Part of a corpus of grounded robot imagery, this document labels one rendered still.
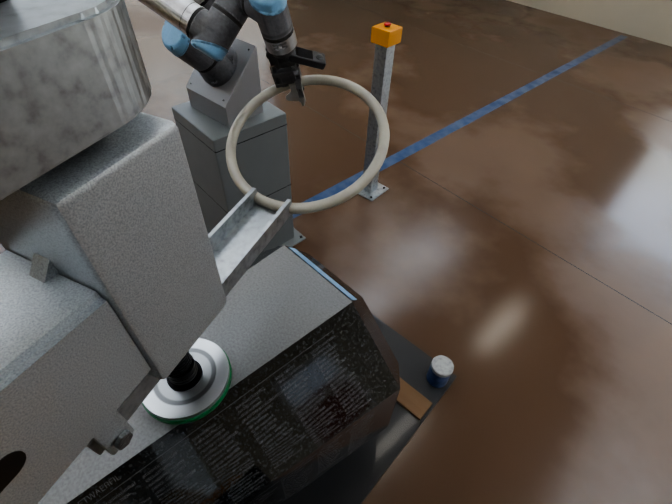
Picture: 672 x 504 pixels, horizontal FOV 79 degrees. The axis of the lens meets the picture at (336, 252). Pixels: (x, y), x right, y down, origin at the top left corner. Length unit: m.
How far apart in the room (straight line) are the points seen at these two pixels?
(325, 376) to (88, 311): 0.76
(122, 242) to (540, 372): 2.02
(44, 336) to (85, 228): 0.15
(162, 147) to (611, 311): 2.49
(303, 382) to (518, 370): 1.31
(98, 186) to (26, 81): 0.13
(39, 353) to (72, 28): 0.36
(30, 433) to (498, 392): 1.85
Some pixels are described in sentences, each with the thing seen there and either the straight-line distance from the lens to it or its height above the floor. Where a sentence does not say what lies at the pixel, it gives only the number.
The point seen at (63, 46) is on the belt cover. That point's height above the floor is 1.66.
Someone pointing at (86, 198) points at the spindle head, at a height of 1.51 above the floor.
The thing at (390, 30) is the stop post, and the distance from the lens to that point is 2.41.
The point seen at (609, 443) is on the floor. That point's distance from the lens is 2.28.
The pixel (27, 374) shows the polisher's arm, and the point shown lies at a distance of 0.61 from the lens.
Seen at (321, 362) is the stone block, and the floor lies 0.74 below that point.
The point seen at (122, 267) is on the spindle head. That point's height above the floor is 1.40.
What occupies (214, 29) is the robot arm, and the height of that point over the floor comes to 1.43.
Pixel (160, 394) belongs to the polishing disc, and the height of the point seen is 0.87.
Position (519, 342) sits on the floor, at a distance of 2.34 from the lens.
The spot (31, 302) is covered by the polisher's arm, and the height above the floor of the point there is 1.37.
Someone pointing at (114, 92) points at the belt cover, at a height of 1.60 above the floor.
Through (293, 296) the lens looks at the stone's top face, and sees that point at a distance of 1.26.
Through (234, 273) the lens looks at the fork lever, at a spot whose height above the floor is 1.09.
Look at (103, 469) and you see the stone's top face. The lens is 1.15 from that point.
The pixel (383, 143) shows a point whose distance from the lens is 1.18.
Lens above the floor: 1.81
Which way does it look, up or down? 47 degrees down
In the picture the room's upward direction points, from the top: 2 degrees clockwise
